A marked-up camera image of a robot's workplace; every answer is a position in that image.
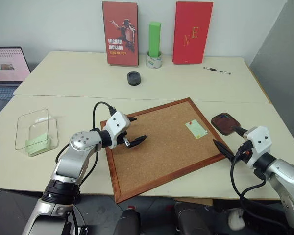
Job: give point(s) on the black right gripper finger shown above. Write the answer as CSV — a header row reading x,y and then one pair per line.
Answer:
x,y
224,149
240,131

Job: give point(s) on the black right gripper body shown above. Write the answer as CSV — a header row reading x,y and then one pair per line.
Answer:
x,y
243,151

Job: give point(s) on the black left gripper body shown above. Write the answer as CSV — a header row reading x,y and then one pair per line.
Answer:
x,y
123,140

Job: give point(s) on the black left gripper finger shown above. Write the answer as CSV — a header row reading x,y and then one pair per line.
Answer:
x,y
138,141
132,119

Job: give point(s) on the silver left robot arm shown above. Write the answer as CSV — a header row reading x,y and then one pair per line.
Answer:
x,y
80,145

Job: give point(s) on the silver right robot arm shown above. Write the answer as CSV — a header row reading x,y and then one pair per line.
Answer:
x,y
286,174

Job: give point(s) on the wood-framed cork board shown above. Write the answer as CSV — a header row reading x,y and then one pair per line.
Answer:
x,y
161,149

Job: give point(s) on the pale green paper note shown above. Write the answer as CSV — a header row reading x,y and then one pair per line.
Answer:
x,y
196,130

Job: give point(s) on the green sticky note stack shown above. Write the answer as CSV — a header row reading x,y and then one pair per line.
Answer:
x,y
38,144

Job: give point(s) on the dark brown small tray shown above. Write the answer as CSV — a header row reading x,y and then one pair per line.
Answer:
x,y
223,123

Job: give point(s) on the black round puck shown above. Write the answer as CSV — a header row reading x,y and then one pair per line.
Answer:
x,y
134,78

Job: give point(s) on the clear tape roll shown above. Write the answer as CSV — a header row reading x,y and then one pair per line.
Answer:
x,y
154,62

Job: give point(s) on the thin black and silver pen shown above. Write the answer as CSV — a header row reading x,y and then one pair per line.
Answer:
x,y
216,70

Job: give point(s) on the white rounded object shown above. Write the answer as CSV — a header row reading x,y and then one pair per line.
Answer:
x,y
235,219

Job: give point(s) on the dark rounded shape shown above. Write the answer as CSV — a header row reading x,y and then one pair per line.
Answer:
x,y
127,221
189,218

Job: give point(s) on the green rectangular block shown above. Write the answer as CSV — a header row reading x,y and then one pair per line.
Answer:
x,y
154,39

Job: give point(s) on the red Michael Jackson book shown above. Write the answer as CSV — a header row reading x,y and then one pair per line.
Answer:
x,y
120,34

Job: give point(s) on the clear plastic container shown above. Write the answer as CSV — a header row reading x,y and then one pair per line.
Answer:
x,y
39,122

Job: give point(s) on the red book with gold letters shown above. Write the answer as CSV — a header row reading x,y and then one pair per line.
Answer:
x,y
192,34

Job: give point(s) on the grey laptop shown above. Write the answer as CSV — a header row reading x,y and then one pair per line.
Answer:
x,y
5,73

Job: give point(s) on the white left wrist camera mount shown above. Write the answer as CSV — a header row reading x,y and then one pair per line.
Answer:
x,y
116,123

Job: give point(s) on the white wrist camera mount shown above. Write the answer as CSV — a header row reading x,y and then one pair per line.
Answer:
x,y
116,123
259,140

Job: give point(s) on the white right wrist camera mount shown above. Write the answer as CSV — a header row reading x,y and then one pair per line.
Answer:
x,y
259,140

